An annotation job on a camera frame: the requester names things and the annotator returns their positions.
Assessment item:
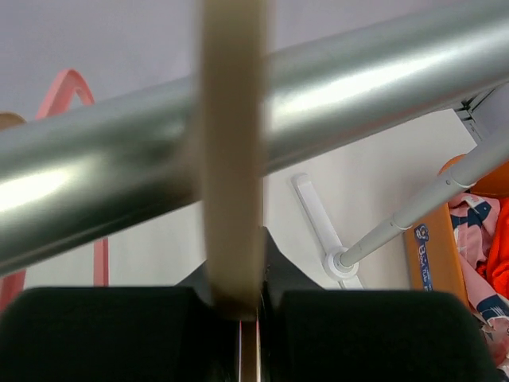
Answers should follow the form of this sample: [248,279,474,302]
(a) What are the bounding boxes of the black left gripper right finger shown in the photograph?
[260,232,503,381]

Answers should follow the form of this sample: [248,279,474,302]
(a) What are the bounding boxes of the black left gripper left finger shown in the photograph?
[1,267,238,381]

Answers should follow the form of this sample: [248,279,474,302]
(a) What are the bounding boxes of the pink plastic hanger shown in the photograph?
[1,69,110,312]

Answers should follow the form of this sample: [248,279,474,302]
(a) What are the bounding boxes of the orange shorts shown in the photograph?
[476,198,509,298]

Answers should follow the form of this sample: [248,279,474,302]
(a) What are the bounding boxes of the pink shark print shorts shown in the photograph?
[449,193,508,380]

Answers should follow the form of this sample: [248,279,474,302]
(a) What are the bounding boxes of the beige plastic hanger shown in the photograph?
[194,0,275,382]

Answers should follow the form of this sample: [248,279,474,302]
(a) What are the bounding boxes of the cream hanger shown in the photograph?
[0,111,26,131]

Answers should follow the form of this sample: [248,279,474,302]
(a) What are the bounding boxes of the orange plastic basket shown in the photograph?
[404,163,508,308]

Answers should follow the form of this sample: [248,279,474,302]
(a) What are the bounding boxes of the clothes rack with metal rail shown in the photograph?
[1,1,508,274]

